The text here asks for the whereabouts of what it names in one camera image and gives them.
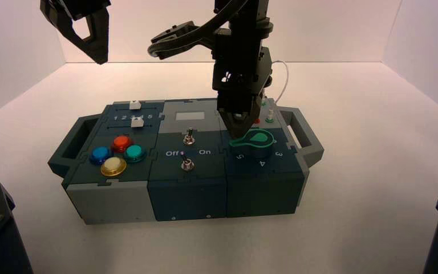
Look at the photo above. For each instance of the black knob with green pointer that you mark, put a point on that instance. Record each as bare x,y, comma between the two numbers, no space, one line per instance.
260,138

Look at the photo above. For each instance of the blue round push button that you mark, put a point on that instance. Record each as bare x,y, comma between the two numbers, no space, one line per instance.
100,154

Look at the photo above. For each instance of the grey and teal control box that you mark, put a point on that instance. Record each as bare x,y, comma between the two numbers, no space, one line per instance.
188,196

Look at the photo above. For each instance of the red round push button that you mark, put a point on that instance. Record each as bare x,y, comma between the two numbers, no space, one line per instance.
121,142

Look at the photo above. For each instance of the white slider cap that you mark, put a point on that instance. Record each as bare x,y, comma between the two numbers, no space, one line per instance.
137,122
134,104

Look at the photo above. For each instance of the silver metal toggle switch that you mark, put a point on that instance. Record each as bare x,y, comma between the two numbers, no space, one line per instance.
189,138
187,165

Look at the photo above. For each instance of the yellow round push button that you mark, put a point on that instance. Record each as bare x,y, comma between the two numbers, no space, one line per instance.
113,166

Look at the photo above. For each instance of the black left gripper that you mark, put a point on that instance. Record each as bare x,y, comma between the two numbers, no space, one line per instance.
75,8

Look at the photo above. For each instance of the green round push button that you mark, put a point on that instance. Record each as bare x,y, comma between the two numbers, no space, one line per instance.
134,153

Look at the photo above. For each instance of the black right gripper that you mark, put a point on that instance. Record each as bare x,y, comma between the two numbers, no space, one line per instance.
241,75

